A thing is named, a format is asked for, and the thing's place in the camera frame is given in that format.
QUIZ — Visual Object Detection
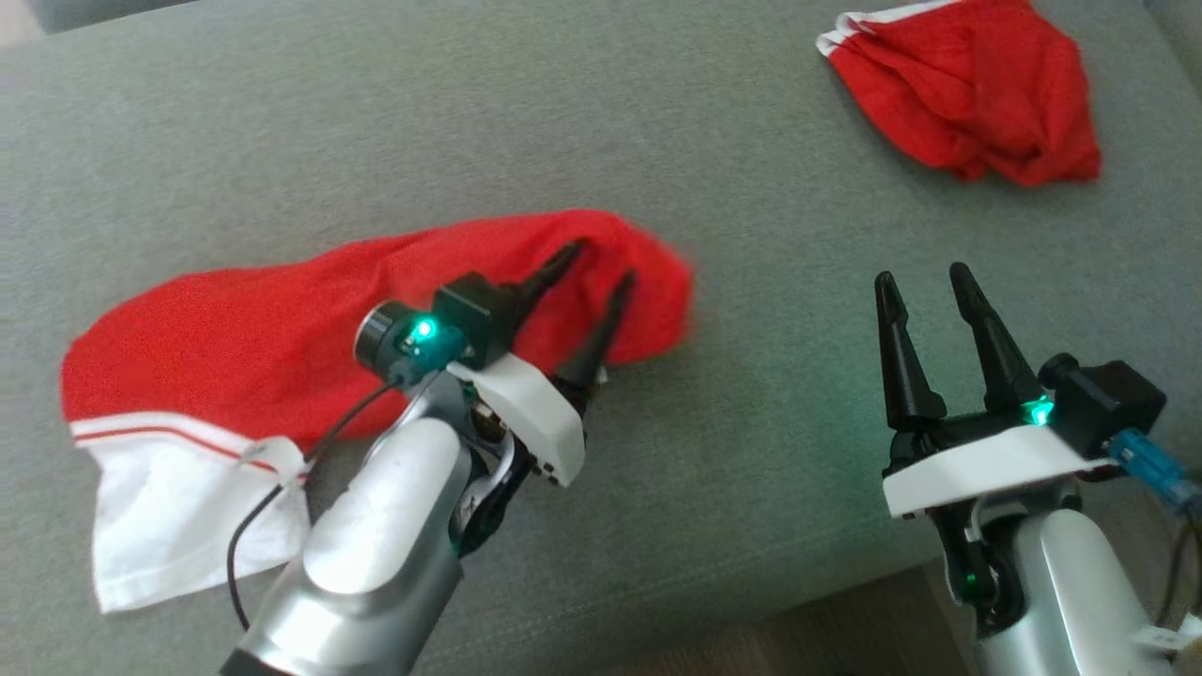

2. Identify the red and white jersey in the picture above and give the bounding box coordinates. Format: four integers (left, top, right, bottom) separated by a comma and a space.
60, 208, 697, 614

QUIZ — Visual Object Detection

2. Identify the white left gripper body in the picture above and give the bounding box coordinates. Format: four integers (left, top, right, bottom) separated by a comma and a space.
449, 355, 588, 487

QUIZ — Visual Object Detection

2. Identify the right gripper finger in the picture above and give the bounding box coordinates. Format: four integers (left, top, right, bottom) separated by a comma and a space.
875, 270, 948, 431
948, 263, 1043, 414

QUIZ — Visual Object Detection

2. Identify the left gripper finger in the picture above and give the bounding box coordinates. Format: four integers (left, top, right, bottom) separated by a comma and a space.
507, 239, 585, 325
554, 272, 638, 391

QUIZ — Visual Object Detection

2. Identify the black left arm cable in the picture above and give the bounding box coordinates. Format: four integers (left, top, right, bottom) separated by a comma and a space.
226, 371, 419, 632

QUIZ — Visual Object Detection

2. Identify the crumpled red garment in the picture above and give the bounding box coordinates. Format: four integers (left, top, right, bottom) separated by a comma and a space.
815, 0, 1102, 187

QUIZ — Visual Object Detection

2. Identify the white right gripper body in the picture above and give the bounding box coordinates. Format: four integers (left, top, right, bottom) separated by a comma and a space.
881, 408, 1118, 519

